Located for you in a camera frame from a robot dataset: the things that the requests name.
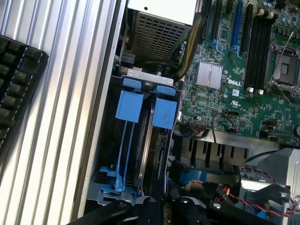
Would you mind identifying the metal socket locking lever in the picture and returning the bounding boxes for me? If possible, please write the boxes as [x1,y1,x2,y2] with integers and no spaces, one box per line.
[271,31,295,82]

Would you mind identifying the grey metal drive cage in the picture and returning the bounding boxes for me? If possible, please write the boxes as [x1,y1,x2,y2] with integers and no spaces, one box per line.
[238,147,300,225]

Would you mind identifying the long black expansion slot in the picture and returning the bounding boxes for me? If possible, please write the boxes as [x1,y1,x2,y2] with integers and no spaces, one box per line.
[239,3,254,54]

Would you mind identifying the black yellow power cable bundle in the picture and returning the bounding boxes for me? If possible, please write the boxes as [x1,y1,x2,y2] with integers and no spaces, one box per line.
[172,16,207,83]

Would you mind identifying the open grey PC case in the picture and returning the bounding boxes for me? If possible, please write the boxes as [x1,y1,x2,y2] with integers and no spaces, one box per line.
[70,0,300,225]

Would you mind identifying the CPU socket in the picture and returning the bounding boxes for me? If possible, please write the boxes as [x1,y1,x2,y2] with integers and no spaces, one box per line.
[269,42,300,92]

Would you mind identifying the green Dell motherboard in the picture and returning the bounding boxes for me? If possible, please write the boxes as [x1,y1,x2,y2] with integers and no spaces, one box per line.
[173,0,300,148]

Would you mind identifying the metal disk bay cage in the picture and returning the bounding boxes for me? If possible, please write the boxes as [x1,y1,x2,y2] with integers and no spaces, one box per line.
[86,68,184,208]

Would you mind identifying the black RAM slot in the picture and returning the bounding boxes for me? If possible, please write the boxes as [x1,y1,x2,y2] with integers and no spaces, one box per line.
[255,16,270,92]
[244,15,258,91]
[260,13,278,94]
[249,16,263,92]

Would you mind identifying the slotted metal bracket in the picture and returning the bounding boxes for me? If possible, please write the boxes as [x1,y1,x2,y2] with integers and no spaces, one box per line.
[181,130,282,175]

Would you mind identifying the black disk wire connector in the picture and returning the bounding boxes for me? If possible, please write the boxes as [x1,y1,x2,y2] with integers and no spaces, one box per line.
[168,158,192,181]

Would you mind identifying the blue disk carrier bracket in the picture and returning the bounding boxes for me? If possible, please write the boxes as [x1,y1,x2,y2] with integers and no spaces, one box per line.
[99,78,144,193]

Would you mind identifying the red black twisted wire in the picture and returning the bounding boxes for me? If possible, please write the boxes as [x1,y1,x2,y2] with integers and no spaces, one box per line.
[227,167,300,218]

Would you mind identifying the silver chipset heatsink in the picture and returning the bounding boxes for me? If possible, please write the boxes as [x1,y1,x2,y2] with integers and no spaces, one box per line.
[195,61,224,90]

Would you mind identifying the blue expansion slot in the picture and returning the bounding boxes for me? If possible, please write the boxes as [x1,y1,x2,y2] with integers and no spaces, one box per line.
[230,0,244,52]

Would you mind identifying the thin black wire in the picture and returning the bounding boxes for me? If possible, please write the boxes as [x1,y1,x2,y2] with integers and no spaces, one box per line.
[210,114,240,143]

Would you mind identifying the yellow red wire bundle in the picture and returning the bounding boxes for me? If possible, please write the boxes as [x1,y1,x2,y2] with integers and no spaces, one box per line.
[215,182,242,202]

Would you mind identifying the black computer keyboard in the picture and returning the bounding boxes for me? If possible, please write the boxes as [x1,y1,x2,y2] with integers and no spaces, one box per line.
[0,35,49,161]

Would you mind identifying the perforated metal power supply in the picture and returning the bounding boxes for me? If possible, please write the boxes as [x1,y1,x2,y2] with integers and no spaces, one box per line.
[125,0,200,64]

